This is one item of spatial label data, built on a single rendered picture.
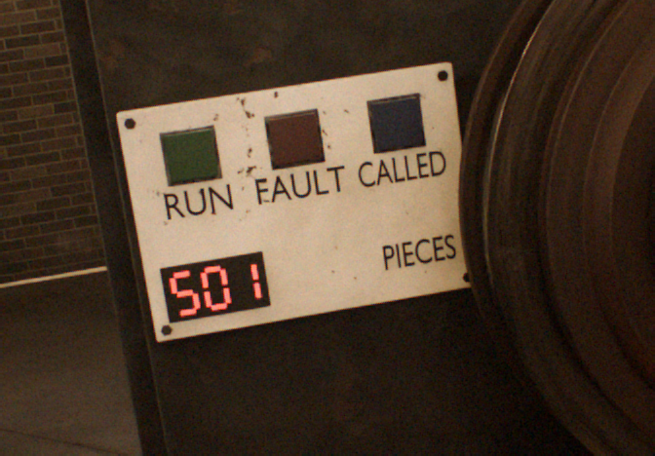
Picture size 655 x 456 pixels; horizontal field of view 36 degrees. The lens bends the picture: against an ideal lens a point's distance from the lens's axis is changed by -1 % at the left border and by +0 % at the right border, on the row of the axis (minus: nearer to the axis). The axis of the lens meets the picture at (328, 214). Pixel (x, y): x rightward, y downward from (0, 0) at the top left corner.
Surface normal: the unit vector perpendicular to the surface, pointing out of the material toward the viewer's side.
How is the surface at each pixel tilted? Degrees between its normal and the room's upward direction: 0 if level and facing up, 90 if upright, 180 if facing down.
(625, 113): 64
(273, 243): 90
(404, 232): 90
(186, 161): 90
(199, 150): 90
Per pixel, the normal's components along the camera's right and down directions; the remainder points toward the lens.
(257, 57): 0.14, 0.15
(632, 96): -0.73, -0.32
